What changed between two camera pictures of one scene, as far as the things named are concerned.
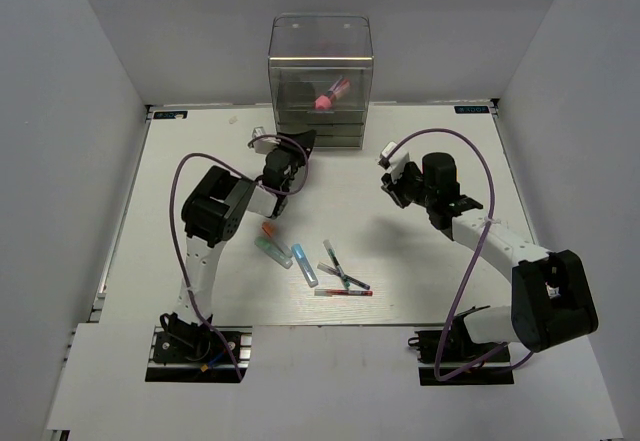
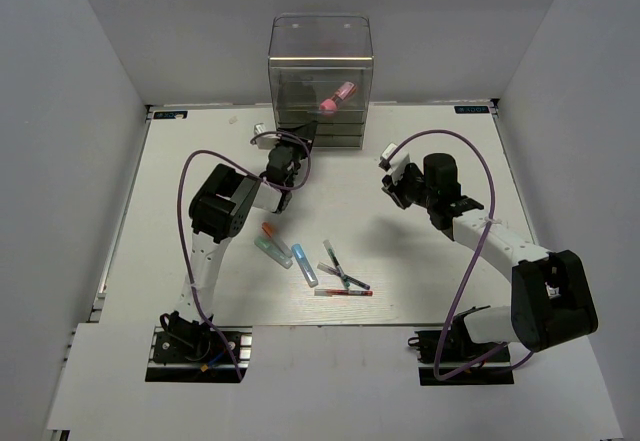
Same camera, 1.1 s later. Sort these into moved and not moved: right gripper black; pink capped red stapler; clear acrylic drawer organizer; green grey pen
Moved: pink capped red stapler
Not moved: right gripper black; green grey pen; clear acrylic drawer organizer
